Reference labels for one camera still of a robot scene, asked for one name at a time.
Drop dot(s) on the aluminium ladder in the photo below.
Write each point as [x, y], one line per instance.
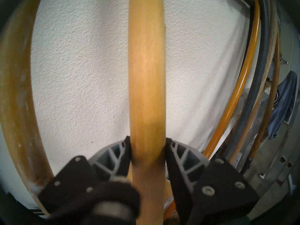
[276, 161]

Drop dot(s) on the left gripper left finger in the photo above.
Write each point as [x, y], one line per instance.
[110, 159]

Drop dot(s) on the thick plain wooden dowel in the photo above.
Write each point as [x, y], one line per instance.
[147, 62]

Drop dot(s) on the paint-speckled pole with threaded tip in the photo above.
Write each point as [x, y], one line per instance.
[16, 109]

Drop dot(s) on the blue cloth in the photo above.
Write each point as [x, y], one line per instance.
[283, 102]

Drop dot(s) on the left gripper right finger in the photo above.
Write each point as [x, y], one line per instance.
[187, 166]

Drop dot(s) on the blue shaft with grey grip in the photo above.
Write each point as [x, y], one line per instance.
[255, 86]

